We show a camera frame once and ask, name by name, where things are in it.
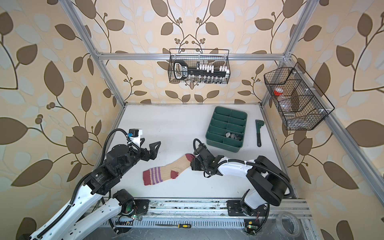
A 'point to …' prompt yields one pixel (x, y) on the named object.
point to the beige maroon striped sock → (156, 175)
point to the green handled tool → (259, 123)
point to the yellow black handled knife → (179, 225)
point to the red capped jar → (278, 91)
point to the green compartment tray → (226, 129)
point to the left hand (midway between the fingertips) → (153, 140)
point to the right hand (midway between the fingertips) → (194, 165)
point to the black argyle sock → (235, 136)
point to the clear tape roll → (288, 224)
